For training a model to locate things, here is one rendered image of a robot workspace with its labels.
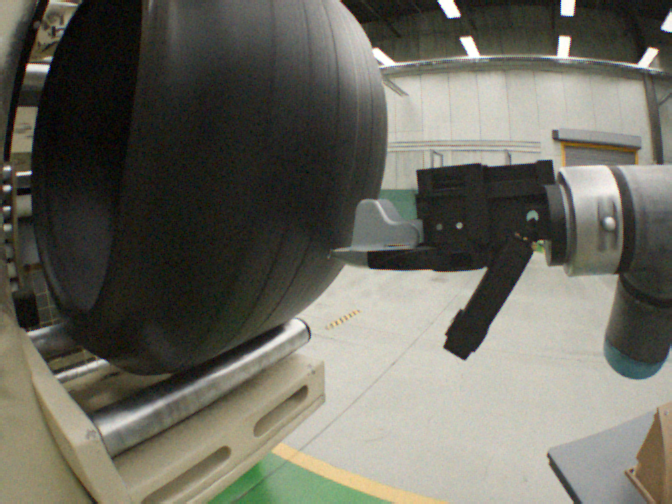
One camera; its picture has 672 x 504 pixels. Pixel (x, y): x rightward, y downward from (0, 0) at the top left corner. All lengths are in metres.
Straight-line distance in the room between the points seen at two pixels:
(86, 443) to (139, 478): 0.09
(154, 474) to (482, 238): 0.34
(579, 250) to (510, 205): 0.07
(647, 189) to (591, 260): 0.07
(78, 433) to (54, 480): 0.16
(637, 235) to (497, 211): 0.12
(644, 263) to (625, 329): 0.09
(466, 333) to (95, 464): 0.31
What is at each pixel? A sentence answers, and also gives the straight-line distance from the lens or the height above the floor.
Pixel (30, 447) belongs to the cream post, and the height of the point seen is 0.88.
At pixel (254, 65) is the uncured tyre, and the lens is 0.22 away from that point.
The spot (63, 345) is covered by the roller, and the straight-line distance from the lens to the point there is 0.58.
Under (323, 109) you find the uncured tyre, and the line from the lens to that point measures 0.26.
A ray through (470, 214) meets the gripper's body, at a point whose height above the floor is 1.08.
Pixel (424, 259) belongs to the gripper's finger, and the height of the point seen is 1.05.
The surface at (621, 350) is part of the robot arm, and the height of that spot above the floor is 0.96.
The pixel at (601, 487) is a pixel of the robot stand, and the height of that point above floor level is 0.60.
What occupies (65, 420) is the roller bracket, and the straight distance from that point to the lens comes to 0.28.
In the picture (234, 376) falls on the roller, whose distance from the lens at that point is 0.40.
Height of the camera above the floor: 1.09
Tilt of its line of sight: 9 degrees down
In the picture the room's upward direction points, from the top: straight up
